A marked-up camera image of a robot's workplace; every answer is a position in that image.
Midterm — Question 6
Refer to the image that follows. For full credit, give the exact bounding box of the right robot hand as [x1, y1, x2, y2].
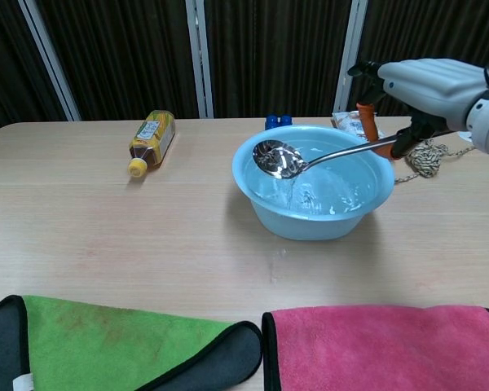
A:
[347, 59, 489, 160]

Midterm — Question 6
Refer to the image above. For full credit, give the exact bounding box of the metal ladle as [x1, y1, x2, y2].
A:
[252, 136, 400, 180]

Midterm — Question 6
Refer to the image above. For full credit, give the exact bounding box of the light blue water bowl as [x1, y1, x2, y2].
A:
[231, 125, 395, 241]

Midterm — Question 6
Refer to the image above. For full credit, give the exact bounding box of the white snack bag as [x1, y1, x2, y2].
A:
[331, 110, 386, 139]

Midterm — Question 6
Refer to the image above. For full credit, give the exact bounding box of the blue building block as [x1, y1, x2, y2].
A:
[264, 114, 293, 132]

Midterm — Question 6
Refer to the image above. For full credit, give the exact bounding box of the pink cloth black trim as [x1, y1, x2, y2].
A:
[261, 304, 489, 391]

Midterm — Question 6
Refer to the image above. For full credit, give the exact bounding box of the yellow tea bottle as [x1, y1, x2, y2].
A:
[127, 109, 177, 178]

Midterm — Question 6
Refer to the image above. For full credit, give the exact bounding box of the green and grey cloth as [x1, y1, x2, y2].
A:
[0, 294, 263, 391]

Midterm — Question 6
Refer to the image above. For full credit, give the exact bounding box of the braided beige rope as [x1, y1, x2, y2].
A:
[394, 138, 478, 185]

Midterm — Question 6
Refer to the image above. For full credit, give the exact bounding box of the grey partition frame post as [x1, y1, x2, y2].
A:
[340, 0, 370, 112]
[18, 0, 82, 122]
[186, 0, 214, 120]

